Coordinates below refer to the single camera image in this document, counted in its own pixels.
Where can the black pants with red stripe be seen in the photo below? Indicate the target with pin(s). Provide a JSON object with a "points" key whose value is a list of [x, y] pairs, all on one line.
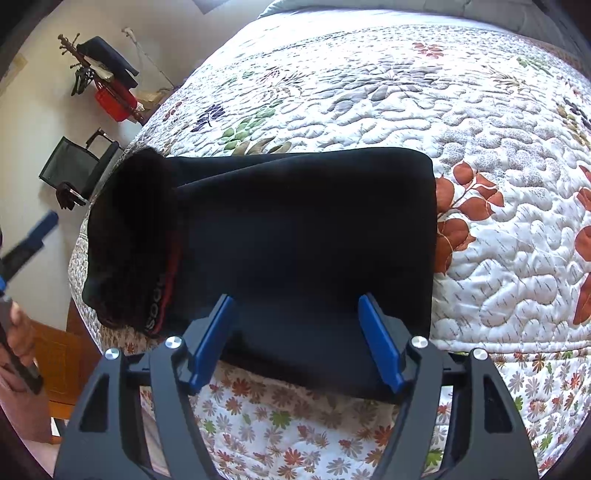
{"points": [[294, 239]]}

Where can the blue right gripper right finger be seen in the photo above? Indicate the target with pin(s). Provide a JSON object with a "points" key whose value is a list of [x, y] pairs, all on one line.
{"points": [[387, 339]]}

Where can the left hand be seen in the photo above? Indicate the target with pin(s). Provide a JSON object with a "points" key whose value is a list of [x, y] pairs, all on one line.
{"points": [[18, 371]]}

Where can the dark garment on rack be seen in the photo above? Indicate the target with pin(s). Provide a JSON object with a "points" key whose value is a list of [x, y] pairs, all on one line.
{"points": [[99, 50]]}

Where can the wooden coat rack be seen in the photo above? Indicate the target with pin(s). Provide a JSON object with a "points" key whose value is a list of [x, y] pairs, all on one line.
{"points": [[88, 74]]}

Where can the grey pillow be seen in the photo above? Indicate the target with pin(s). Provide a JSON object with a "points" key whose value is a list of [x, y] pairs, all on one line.
{"points": [[522, 17]]}

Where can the floral quilted bedspread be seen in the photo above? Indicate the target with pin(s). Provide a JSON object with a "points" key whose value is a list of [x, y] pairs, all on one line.
{"points": [[500, 387]]}

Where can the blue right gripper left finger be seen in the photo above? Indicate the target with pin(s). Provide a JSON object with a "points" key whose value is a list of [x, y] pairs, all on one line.
{"points": [[210, 344]]}

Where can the black mesh office chair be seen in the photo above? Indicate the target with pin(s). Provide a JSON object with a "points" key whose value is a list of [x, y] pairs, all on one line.
{"points": [[73, 171]]}

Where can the red bag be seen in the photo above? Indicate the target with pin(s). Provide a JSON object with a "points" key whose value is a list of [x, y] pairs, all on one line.
{"points": [[118, 109]]}

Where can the pink sleeved left forearm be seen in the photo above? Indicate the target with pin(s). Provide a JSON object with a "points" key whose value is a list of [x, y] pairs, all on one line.
{"points": [[29, 415]]}

